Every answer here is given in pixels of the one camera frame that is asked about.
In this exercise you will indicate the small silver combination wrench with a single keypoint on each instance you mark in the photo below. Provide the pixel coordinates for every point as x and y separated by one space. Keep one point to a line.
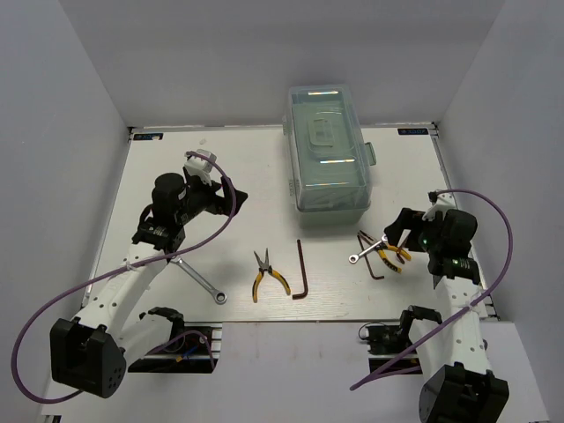
353 259

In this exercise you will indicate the large silver ratchet wrench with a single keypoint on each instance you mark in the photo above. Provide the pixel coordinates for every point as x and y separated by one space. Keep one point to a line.
218 296

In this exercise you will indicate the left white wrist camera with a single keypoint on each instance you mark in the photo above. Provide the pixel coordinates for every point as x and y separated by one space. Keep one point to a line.
200 166

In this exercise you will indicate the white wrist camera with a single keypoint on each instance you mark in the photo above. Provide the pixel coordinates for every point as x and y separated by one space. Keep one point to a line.
440 202
200 166

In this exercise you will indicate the green plastic toolbox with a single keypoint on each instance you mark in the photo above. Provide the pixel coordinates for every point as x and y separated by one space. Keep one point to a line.
330 161

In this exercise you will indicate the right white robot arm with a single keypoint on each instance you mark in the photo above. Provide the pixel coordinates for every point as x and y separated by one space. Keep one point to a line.
459 383

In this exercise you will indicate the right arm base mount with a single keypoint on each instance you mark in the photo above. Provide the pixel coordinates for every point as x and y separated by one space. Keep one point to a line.
387 340

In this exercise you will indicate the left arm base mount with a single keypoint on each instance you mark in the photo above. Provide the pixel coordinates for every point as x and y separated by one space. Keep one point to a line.
187 348

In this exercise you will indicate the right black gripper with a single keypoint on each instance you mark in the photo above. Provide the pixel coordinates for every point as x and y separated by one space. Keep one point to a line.
409 218

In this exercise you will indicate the left blue table label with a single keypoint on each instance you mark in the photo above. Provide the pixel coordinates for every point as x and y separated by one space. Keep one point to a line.
147 136

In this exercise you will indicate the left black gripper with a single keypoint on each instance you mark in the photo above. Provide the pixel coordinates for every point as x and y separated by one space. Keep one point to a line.
218 203

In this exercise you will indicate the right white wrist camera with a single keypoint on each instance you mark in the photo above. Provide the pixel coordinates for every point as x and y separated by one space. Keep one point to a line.
440 202

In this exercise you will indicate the brown hex key right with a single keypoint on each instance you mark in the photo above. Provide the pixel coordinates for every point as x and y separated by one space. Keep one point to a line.
363 244

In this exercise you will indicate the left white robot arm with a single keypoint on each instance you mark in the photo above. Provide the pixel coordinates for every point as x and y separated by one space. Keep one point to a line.
92 351

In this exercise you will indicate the long brown hex key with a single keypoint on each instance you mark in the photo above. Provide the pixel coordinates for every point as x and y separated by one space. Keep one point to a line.
304 293

